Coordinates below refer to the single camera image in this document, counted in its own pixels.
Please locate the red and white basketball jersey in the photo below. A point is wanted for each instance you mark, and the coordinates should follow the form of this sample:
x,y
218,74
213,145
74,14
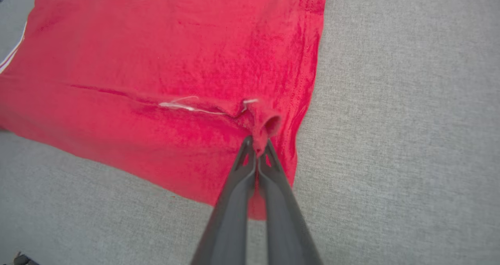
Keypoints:
x,y
156,81

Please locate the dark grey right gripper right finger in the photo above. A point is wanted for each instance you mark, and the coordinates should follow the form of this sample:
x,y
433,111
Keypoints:
x,y
285,226

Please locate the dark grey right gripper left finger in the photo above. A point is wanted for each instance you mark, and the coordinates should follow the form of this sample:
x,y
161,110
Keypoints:
x,y
228,226

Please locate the grey fabric sofa cushion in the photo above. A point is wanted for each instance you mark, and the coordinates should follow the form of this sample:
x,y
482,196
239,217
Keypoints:
x,y
410,140

